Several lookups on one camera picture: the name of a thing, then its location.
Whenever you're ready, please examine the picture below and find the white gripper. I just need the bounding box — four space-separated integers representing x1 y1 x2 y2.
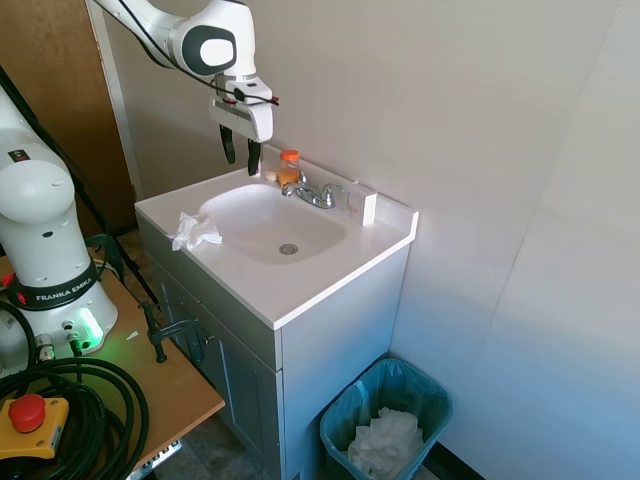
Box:
208 95 275 177

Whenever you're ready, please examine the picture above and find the white tissue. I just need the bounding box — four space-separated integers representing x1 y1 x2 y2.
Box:
171 211 224 252

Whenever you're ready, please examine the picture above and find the trash bin with teal liner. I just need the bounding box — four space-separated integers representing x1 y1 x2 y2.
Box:
319 357 454 480

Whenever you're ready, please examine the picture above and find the orange-lid jar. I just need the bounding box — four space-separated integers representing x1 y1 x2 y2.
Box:
278 148 302 187

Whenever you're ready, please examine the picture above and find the chrome faucet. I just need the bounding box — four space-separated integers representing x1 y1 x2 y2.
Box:
280 169 346 210

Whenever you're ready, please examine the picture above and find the clear plastic cup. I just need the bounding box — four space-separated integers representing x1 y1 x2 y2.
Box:
343 180 362 217

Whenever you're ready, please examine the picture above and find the white sink countertop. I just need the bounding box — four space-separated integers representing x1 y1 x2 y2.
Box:
133 144 420 331

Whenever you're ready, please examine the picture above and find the black table clamp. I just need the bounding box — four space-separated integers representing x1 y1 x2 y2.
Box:
138 299 206 365

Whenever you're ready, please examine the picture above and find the brown wooden door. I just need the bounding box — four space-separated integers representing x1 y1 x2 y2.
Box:
0 0 137 236

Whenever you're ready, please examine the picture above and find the grey vanity cabinet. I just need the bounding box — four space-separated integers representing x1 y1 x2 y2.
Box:
137 214 411 480

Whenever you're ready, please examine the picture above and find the wooden table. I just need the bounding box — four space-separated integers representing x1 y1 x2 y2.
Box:
0 259 226 480

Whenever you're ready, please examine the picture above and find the white tissues pile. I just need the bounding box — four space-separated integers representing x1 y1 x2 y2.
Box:
346 406 425 474

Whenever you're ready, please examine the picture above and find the yellow emergency stop box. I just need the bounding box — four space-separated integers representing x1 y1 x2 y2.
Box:
0 393 70 460

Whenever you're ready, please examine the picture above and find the black baseboard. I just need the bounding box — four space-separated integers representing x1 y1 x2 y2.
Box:
422 442 486 480

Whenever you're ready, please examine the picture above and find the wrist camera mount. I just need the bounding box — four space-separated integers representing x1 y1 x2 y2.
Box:
223 81 275 107

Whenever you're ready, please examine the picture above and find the white door frame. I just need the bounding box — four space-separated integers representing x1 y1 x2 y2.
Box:
84 0 144 201

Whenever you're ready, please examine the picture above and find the coiled black cable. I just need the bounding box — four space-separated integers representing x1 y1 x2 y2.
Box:
0 357 151 480

